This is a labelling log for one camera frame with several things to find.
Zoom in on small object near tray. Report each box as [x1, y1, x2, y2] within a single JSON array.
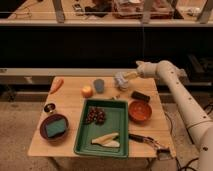
[[111, 95, 120, 100]]

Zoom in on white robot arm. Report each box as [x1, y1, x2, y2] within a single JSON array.
[[124, 60, 213, 171]]

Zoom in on grey-white towel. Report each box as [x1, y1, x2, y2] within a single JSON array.
[[114, 72, 129, 91]]

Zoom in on wooden table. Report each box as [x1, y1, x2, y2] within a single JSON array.
[[27, 76, 177, 171]]

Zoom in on teal green sponge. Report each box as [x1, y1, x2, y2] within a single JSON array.
[[46, 119, 66, 137]]

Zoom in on orange-yellow apple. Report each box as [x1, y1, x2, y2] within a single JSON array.
[[81, 86, 93, 98]]

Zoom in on grey plastic cup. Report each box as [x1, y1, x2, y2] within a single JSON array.
[[93, 79, 104, 94]]

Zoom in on orange-red bowl right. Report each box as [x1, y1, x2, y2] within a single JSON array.
[[128, 101, 152, 123]]

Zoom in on black rectangular block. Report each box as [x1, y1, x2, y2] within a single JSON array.
[[131, 91, 150, 103]]

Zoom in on small metal tin can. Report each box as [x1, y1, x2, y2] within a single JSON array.
[[44, 103, 56, 114]]

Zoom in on peeled banana pieces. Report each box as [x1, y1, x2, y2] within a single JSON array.
[[91, 132, 120, 148]]

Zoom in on green plastic tray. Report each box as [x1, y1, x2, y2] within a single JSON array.
[[74, 99, 129, 158]]

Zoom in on dark red bowl left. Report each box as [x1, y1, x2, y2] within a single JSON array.
[[39, 114, 69, 141]]

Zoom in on orange carrot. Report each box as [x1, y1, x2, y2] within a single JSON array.
[[49, 79, 64, 94]]

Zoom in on bunch of dark grapes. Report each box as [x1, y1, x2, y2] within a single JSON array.
[[85, 107, 106, 125]]

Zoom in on black-handled brush tool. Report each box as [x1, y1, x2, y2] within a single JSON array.
[[129, 134, 172, 160]]

